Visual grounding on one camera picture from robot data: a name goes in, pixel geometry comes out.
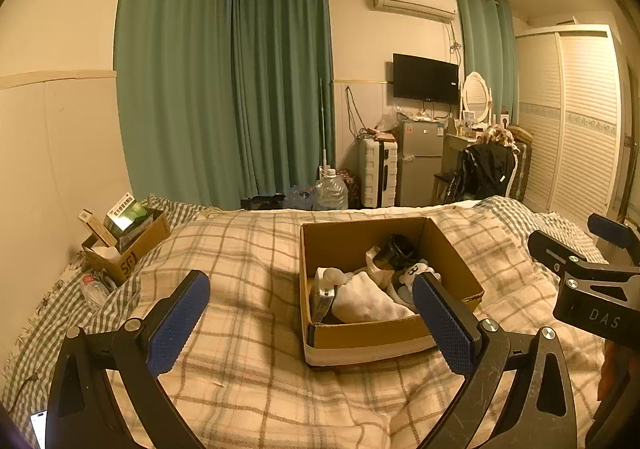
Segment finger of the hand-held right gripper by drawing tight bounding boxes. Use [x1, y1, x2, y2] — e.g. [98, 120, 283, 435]
[527, 229, 640, 291]
[587, 213, 640, 251]

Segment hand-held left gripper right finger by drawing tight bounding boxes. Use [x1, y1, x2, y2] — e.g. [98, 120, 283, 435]
[412, 273, 578, 449]

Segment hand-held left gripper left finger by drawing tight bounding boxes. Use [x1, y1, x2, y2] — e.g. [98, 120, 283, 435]
[47, 270, 211, 449]

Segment white socks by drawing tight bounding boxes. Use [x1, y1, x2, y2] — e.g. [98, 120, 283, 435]
[400, 263, 442, 302]

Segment large cardboard box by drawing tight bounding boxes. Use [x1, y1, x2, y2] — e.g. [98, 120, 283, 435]
[299, 216, 486, 368]

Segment black round container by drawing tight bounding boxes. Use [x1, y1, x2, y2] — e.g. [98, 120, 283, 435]
[384, 234, 419, 271]

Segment small white packet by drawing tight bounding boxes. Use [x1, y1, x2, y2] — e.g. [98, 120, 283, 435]
[311, 279, 339, 325]

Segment person's right hand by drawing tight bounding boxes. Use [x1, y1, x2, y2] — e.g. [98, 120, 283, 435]
[601, 343, 632, 411]

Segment beige plaid blanket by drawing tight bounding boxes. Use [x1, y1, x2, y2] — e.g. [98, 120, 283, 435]
[107, 206, 608, 449]

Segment dark suitcase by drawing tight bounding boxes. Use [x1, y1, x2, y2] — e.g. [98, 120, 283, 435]
[510, 139, 534, 200]

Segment small printed cardboard box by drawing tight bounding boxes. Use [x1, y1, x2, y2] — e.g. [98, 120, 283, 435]
[81, 208, 171, 286]

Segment small clear plastic bottle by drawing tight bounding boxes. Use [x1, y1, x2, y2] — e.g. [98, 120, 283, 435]
[80, 274, 112, 311]

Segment black jacket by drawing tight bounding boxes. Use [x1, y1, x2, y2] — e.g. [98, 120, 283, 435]
[452, 143, 516, 203]

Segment white louvered wardrobe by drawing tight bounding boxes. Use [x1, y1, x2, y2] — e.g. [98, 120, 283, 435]
[515, 24, 627, 226]

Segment green and white carton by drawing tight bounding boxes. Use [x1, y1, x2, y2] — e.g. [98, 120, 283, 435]
[103, 193, 142, 236]

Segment wooden chair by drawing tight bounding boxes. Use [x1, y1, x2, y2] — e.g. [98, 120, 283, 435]
[432, 172, 457, 206]

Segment green checked bed sheet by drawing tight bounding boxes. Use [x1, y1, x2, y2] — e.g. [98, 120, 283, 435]
[0, 194, 608, 449]

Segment silver small fridge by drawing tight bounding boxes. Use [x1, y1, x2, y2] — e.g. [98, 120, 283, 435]
[395, 118, 447, 208]

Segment white hard suitcase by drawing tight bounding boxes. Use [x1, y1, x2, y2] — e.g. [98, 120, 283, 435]
[357, 136, 400, 209]

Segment patterned dark bag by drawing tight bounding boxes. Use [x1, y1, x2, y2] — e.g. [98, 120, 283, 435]
[340, 172, 362, 208]

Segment oval white mirror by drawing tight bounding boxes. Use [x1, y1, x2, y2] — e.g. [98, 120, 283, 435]
[461, 72, 494, 123]

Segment smartphone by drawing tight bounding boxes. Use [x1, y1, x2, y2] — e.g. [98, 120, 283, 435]
[30, 409, 52, 449]

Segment large clear water jug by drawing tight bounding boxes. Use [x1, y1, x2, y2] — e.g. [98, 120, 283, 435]
[314, 168, 349, 211]

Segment narrow green curtain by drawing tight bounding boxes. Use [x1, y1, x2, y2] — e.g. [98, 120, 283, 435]
[457, 0, 521, 131]

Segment clear plastic bag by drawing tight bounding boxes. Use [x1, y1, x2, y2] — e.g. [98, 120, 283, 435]
[377, 108, 402, 133]

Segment white pole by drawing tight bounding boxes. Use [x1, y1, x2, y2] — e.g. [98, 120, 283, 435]
[317, 78, 332, 175]

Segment light green curtain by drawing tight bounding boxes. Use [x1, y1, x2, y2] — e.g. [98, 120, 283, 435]
[114, 0, 237, 210]

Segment dark green curtain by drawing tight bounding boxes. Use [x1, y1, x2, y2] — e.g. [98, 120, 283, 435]
[227, 0, 335, 200]

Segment white air conditioner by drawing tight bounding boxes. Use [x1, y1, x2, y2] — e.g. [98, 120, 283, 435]
[370, 0, 458, 24]

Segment black wall television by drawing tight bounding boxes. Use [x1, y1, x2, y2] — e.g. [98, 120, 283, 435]
[392, 53, 461, 105]

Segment wall cables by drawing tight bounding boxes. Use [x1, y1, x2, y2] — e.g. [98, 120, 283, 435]
[345, 86, 369, 138]

